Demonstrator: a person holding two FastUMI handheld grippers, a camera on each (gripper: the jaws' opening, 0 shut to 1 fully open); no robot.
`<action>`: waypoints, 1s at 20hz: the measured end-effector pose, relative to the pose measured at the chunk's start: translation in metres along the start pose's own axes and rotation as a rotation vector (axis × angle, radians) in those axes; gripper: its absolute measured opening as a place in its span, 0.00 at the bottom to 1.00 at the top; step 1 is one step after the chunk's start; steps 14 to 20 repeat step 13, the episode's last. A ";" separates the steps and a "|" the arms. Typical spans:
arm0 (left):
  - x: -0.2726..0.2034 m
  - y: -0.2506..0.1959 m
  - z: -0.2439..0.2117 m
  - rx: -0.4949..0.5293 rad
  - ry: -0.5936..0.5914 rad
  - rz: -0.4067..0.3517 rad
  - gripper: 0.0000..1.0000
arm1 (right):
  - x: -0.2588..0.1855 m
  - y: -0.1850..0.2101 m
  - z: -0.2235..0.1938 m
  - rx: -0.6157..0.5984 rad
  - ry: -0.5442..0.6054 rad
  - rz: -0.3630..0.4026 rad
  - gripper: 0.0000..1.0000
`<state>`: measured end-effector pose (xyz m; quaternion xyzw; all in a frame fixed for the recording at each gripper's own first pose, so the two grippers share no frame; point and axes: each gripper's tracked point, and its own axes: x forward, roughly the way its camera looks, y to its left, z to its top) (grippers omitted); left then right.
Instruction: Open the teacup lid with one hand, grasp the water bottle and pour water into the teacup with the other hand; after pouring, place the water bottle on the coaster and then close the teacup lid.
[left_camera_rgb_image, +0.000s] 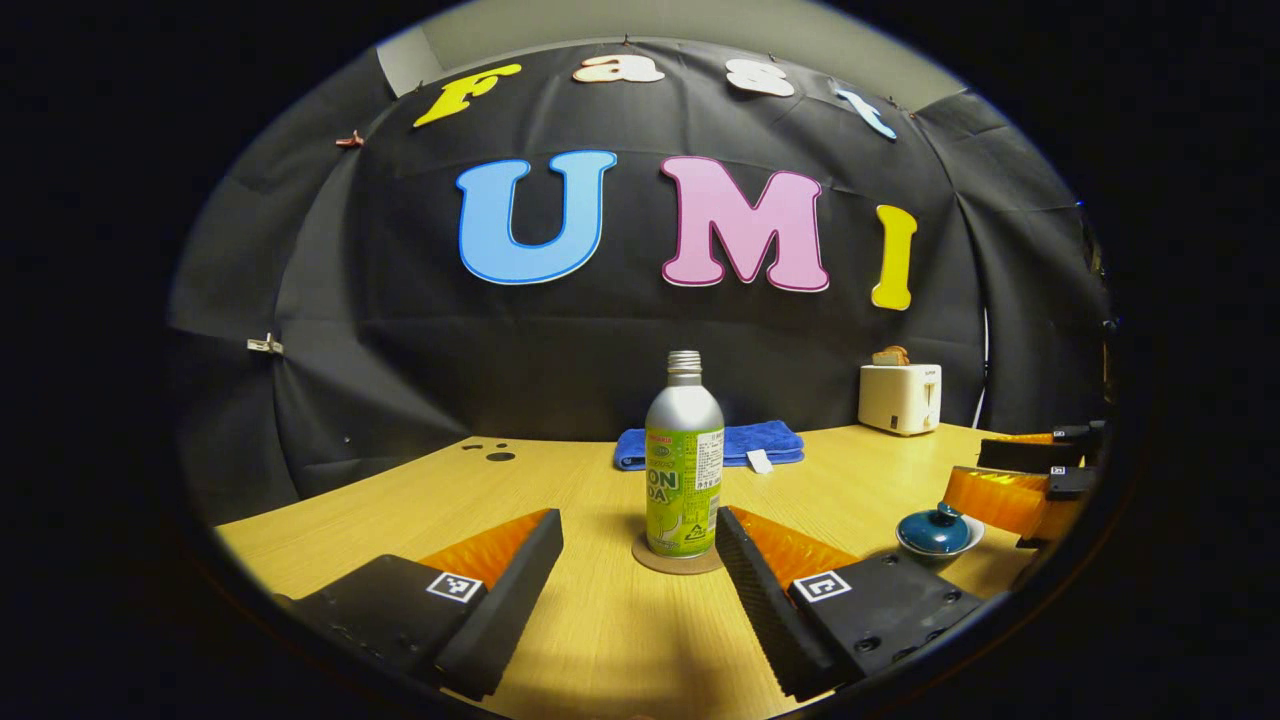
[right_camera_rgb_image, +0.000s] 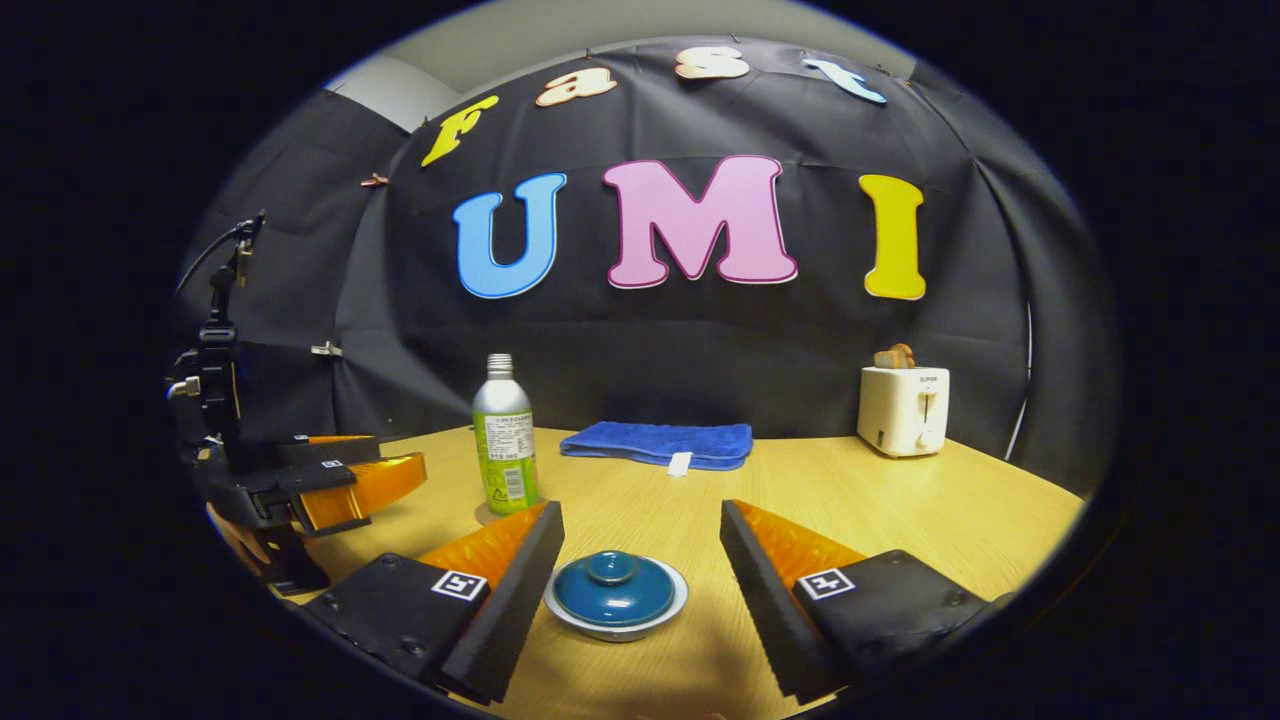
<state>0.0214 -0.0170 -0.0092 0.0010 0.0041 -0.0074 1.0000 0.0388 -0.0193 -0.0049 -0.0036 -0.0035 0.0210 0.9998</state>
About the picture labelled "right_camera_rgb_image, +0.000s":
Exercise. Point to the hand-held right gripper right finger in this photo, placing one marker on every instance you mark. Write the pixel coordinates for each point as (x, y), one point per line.
(765, 590)

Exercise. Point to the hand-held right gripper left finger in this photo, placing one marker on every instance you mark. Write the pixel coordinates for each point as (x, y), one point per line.
(515, 590)

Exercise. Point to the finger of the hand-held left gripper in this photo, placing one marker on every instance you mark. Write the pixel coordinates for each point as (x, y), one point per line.
(360, 488)
(320, 448)

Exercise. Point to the round brown coaster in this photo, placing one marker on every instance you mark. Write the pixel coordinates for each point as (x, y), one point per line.
(487, 517)

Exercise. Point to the teal teacup lid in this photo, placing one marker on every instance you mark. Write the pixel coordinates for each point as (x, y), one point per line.
(615, 595)

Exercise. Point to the white teacup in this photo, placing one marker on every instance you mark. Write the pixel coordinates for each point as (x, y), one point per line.
(620, 632)

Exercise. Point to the silver green water bottle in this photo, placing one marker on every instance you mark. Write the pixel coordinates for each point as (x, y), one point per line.
(505, 440)

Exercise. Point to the blue folded towel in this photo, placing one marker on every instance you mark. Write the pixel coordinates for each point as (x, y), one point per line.
(650, 440)

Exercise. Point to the white toaster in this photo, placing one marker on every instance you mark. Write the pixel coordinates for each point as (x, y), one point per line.
(900, 415)

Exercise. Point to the black backdrop cloth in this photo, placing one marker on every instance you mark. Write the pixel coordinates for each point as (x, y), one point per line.
(650, 350)

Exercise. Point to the brown bread slice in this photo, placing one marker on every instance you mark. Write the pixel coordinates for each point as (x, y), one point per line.
(893, 356)

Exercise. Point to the wooden clothes peg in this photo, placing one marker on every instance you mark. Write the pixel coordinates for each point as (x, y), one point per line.
(374, 181)

